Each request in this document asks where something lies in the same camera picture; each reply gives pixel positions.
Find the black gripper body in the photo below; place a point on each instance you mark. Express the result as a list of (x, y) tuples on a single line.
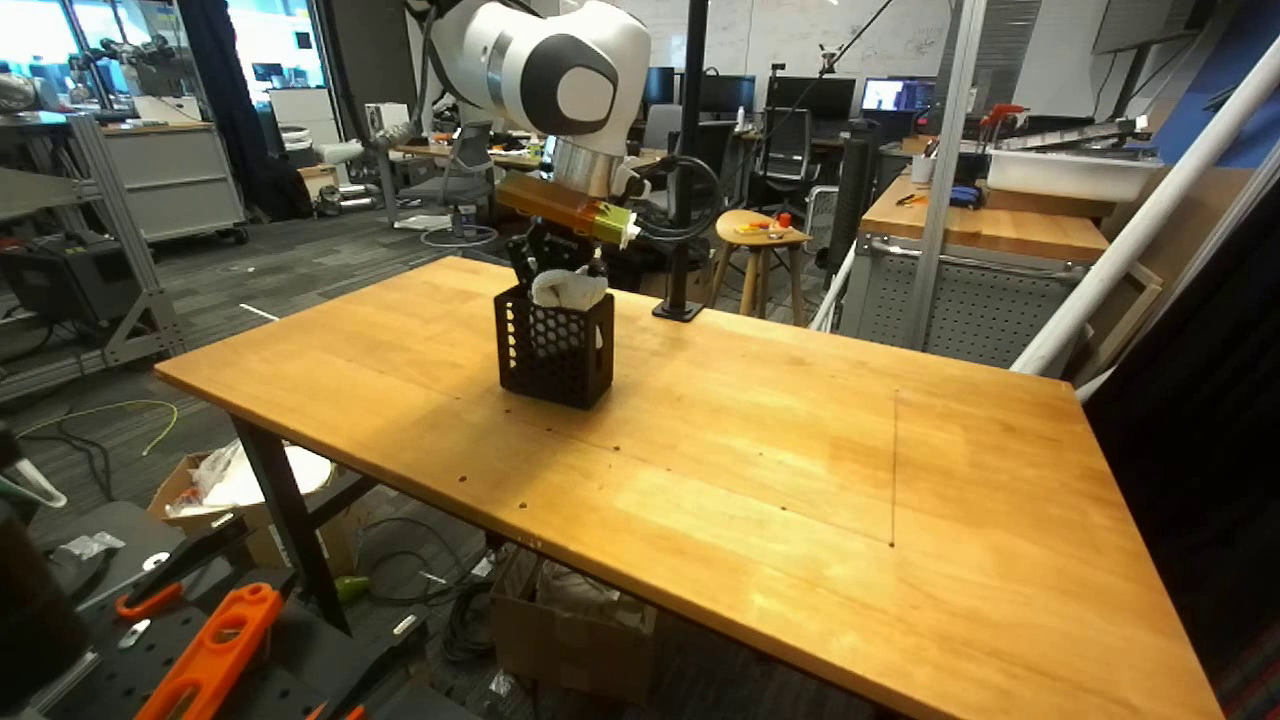
[(561, 255)]

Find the white towel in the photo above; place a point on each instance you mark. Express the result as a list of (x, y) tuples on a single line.
[(561, 289)]

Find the black perforated basket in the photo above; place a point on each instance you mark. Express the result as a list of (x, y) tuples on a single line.
[(553, 357)]

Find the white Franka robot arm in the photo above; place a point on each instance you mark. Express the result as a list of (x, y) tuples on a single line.
[(505, 67)]

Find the grey office chair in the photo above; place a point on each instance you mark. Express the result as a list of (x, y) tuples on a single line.
[(460, 180)]

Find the round wooden stool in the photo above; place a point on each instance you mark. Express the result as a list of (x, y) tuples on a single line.
[(757, 231)]

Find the black vertical pole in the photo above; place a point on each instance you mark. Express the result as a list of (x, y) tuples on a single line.
[(689, 81)]

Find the black office chair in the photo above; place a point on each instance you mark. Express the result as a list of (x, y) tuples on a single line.
[(787, 142)]

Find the dark computer monitor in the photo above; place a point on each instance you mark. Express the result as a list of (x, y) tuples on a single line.
[(811, 96)]

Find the black table leg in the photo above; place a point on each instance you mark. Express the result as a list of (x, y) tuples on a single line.
[(284, 515)]

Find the lit computer monitor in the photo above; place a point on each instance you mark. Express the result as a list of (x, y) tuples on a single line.
[(896, 96)]

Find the white plastic bag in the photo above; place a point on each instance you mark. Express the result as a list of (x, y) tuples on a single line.
[(240, 483)]

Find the dark hanging curtain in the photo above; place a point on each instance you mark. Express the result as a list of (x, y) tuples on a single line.
[(223, 81)]

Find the white cabinet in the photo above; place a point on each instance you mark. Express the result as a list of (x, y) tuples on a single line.
[(173, 180)]

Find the grey vertical pole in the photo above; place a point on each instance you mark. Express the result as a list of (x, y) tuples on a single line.
[(945, 175)]

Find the large cardboard box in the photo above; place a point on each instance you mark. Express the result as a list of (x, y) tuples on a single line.
[(573, 642)]

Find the grey perforated metal panel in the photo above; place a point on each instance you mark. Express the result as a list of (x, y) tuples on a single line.
[(973, 306)]

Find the wooden workbench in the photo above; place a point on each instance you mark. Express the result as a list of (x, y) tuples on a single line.
[(984, 224)]

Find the grey metal shelf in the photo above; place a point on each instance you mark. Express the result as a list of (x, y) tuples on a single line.
[(113, 202)]

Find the small red tool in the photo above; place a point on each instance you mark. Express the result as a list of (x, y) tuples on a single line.
[(1002, 122)]

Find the orange plastic tool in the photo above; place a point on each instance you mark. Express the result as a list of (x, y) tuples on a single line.
[(223, 646)]

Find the white tray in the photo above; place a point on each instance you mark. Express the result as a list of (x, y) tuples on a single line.
[(1064, 175)]

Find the black clamp orange grip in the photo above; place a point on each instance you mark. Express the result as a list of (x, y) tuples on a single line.
[(146, 601)]

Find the white diagonal pole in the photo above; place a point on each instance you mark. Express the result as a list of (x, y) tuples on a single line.
[(1146, 215)]

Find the black rounded object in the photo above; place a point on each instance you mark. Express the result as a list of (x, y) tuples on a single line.
[(35, 614)]

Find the dark fabric panel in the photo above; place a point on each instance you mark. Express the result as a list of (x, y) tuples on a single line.
[(1203, 440)]

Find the blue board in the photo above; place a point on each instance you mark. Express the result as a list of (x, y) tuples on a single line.
[(1224, 81)]

